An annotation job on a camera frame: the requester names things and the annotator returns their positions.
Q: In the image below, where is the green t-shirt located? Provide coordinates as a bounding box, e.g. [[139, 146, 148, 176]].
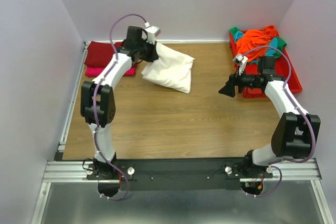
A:
[[229, 27, 287, 58]]

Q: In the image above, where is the orange t-shirt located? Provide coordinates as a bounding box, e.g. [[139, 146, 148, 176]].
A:
[[236, 25, 277, 62]]

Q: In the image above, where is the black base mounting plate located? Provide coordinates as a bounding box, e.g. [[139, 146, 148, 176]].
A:
[[82, 157, 272, 193]]

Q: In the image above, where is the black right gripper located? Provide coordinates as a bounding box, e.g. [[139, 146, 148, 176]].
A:
[[218, 66, 260, 98]]

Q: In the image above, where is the pink folded t-shirt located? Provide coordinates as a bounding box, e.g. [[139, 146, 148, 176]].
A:
[[85, 66, 137, 78]]

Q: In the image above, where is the red plastic bin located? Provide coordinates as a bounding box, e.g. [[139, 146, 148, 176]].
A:
[[229, 33, 302, 99]]

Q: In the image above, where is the aluminium left side rail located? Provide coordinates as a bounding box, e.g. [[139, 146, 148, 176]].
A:
[[53, 41, 90, 161]]

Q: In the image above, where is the dark red folded t-shirt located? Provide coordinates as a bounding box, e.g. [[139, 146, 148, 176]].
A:
[[85, 41, 114, 68]]

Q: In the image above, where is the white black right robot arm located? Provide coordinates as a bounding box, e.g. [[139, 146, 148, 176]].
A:
[[219, 54, 321, 178]]

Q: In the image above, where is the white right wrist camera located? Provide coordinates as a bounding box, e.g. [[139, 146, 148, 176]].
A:
[[233, 54, 248, 76]]

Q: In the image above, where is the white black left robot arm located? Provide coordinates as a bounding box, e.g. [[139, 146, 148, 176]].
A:
[[80, 23, 160, 179]]

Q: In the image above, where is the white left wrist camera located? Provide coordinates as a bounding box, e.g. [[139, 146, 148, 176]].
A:
[[144, 22, 161, 44]]

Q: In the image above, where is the teal t-shirt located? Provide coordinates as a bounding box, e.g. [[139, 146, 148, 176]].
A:
[[233, 31, 278, 62]]

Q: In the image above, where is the white t-shirt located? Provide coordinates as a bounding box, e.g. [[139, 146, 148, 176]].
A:
[[141, 42, 194, 94]]

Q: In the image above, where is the aluminium frame rail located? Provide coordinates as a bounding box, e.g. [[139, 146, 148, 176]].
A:
[[43, 159, 321, 183]]

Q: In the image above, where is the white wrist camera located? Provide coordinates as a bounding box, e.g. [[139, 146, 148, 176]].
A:
[[144, 22, 161, 44], [233, 54, 248, 76]]

